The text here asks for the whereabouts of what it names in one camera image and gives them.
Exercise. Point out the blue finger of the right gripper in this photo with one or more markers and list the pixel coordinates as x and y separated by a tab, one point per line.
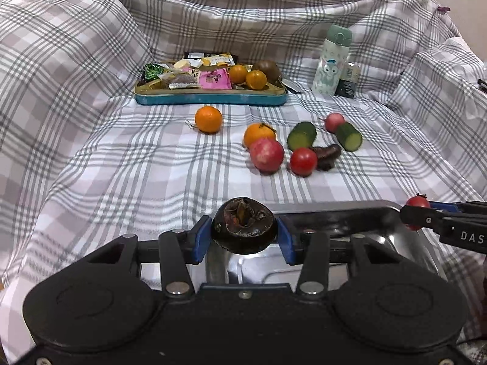
416	218
446	207

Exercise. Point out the dark water chestnut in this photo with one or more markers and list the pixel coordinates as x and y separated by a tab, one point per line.
327	156
244	226

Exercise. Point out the brown kiwi fruit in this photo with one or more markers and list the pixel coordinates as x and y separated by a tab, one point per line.
269	68

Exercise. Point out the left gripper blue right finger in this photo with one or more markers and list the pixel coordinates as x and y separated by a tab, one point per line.
311	252

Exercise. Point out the large red radish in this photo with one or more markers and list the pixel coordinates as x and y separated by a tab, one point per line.
267	154

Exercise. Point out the white green cartoon bottle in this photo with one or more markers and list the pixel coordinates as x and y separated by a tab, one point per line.
333	58

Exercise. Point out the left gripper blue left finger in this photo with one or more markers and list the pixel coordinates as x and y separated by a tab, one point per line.
179	248

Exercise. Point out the small orange in tin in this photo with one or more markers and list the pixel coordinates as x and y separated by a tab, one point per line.
256	80
237	74

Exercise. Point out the stainless steel tray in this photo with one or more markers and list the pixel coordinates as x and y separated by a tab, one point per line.
378	220

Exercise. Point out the red cherry tomato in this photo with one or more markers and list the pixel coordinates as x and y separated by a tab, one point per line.
419	201
303	162

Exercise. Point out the grey plaid sofa cover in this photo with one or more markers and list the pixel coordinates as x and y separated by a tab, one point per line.
82	162

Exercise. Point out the small green jar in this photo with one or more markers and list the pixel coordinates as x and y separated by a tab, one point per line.
347	84

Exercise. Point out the green foil candy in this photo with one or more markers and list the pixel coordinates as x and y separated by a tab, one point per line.
152	71

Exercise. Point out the yellow pastry packet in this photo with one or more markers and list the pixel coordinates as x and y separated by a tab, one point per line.
218	60

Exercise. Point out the silver foil wrapper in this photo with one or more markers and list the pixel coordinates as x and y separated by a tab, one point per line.
292	86

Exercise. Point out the blue gold snack tin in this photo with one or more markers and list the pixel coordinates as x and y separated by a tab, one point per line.
153	94

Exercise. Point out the brown clear snack packet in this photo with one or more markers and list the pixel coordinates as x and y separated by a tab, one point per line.
178	80

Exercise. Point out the cucumber piece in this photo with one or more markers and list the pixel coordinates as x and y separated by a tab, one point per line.
302	135
349	137

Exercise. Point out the small pink radish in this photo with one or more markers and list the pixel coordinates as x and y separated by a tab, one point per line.
332	121

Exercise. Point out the orange tangerine with stem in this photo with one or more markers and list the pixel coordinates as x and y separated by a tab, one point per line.
256	131

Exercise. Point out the pink snack packet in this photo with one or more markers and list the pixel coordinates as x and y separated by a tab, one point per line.
217	79

